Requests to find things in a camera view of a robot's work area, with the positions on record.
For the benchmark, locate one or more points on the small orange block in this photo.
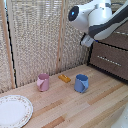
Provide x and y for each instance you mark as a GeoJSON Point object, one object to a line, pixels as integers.
{"type": "Point", "coordinates": [64, 78]}

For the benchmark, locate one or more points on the narrow bamboo screen panel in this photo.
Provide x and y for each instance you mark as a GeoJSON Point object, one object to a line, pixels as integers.
{"type": "Point", "coordinates": [75, 43]}

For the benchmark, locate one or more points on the dark brown drawer front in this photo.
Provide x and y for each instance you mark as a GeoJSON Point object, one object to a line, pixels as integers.
{"type": "Point", "coordinates": [111, 60]}

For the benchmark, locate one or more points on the white patterned plate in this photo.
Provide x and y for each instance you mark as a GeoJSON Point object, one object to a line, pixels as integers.
{"type": "Point", "coordinates": [12, 111]}

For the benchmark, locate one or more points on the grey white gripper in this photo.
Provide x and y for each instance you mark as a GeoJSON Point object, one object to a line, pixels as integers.
{"type": "Point", "coordinates": [87, 41]}

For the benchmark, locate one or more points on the dark brown drawer cabinet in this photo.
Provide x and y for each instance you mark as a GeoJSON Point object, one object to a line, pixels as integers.
{"type": "Point", "coordinates": [113, 71]}

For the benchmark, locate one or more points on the blue mug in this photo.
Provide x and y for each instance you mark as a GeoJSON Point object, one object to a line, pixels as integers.
{"type": "Point", "coordinates": [80, 83]}

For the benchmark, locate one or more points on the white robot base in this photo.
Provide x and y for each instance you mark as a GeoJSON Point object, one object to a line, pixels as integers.
{"type": "Point", "coordinates": [121, 117]}

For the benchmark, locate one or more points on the wide bamboo screen panel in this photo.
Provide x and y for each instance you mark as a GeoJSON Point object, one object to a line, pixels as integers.
{"type": "Point", "coordinates": [35, 40]}

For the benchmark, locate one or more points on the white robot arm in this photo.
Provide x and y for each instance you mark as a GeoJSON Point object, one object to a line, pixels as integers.
{"type": "Point", "coordinates": [96, 16]}

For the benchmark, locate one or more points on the pink mug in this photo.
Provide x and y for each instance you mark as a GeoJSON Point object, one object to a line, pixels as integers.
{"type": "Point", "coordinates": [43, 82]}

